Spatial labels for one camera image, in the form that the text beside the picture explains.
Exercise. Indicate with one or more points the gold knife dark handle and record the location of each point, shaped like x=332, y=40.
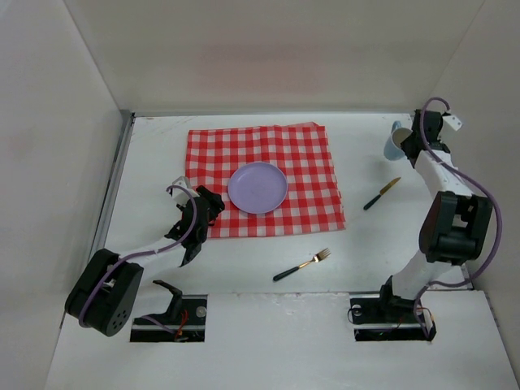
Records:
x=382, y=191

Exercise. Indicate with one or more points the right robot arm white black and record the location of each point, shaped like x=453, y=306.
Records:
x=456, y=224

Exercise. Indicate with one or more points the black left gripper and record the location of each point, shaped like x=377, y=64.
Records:
x=210, y=203

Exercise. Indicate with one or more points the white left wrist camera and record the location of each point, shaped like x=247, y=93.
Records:
x=181, y=191

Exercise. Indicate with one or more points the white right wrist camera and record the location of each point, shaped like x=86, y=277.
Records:
x=451, y=123

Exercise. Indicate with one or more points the lilac plastic plate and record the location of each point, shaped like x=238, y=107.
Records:
x=257, y=188

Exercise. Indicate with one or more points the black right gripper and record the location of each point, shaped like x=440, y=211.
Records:
x=412, y=145

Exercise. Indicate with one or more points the gold fork dark green handle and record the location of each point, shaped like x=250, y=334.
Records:
x=318, y=257

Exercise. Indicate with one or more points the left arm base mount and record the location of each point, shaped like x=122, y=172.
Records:
x=183, y=321

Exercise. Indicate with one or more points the light blue mug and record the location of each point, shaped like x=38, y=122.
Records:
x=392, y=150

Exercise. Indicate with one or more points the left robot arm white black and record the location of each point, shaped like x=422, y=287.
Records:
x=104, y=295

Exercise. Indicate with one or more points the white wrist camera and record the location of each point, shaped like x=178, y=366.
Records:
x=451, y=123
x=181, y=191

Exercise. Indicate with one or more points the red white checkered cloth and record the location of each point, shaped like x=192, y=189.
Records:
x=300, y=151

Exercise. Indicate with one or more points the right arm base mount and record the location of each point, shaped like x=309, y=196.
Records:
x=371, y=323

